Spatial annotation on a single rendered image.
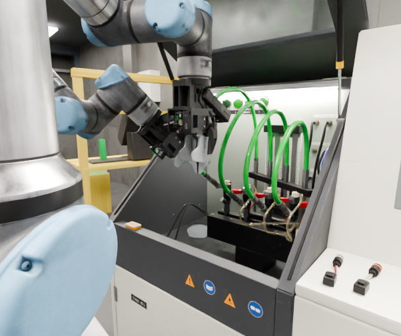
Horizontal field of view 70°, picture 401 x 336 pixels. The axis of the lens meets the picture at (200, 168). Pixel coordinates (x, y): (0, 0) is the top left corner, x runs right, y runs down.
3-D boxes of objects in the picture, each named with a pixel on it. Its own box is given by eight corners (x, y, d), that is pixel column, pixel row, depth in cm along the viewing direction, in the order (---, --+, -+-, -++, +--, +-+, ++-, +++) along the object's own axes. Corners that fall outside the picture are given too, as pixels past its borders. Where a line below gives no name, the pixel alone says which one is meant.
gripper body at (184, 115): (166, 135, 64) (165, 79, 62) (192, 133, 71) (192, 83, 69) (192, 137, 59) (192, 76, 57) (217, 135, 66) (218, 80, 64)
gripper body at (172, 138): (163, 161, 83) (132, 133, 78) (178, 140, 87) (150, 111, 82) (177, 159, 77) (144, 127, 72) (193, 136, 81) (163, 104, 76)
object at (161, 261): (115, 264, 105) (112, 223, 102) (125, 259, 109) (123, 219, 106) (272, 351, 66) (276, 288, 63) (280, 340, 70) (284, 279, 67)
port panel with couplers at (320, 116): (302, 189, 108) (308, 105, 103) (306, 188, 111) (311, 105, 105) (340, 195, 100) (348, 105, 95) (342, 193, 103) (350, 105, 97)
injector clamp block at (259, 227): (206, 255, 104) (206, 214, 101) (222, 245, 112) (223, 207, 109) (299, 291, 83) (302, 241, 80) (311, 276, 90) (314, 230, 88)
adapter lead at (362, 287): (364, 297, 56) (365, 287, 55) (352, 291, 57) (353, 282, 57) (382, 273, 64) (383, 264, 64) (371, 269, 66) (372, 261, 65)
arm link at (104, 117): (53, 119, 67) (86, 87, 66) (74, 119, 78) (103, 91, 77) (77, 145, 68) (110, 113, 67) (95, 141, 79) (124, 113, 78)
